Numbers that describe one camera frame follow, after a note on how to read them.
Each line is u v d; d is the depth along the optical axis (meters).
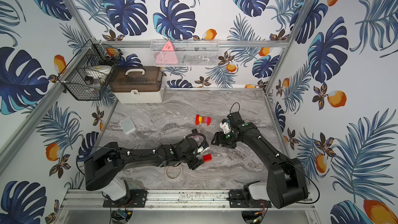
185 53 1.01
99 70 0.81
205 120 1.00
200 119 1.00
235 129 0.62
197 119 1.01
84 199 0.75
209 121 1.01
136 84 1.04
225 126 0.80
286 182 0.41
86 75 0.83
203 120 1.01
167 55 0.90
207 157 0.86
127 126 1.00
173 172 0.83
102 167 0.45
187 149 0.65
